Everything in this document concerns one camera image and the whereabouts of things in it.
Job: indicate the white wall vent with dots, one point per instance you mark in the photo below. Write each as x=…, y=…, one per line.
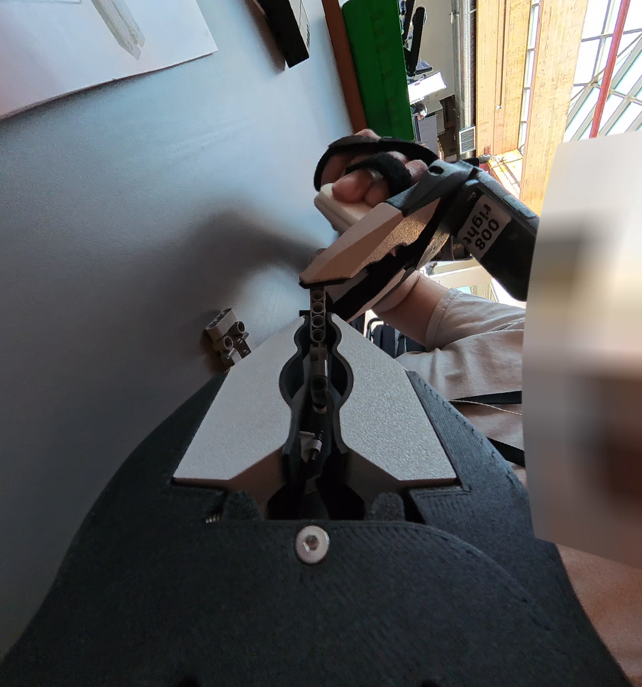
x=468, y=140

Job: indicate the red steel beam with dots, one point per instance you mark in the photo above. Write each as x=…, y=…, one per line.
x=608, y=70

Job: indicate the person's right hand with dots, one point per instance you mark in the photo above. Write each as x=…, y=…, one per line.
x=361, y=190

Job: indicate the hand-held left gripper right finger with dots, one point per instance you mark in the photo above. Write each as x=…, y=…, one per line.
x=396, y=429

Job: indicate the silver ventilation duct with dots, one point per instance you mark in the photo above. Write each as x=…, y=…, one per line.
x=465, y=70

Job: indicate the green board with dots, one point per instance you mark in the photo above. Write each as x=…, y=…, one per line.
x=380, y=70

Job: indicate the person's right forearm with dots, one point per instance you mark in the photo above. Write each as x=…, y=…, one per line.
x=417, y=311

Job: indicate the white instruction booklet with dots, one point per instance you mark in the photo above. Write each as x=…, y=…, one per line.
x=58, y=53

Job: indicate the black flat box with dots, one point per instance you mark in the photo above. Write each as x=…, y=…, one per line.
x=286, y=32

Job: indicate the grey desk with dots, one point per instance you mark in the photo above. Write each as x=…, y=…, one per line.
x=138, y=241

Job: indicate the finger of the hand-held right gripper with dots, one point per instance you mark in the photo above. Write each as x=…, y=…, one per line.
x=353, y=247
x=393, y=290

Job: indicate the grey curved panel assembly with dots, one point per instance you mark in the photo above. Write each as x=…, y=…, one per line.
x=227, y=338

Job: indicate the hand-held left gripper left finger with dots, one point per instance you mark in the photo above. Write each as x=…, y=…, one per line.
x=235, y=429

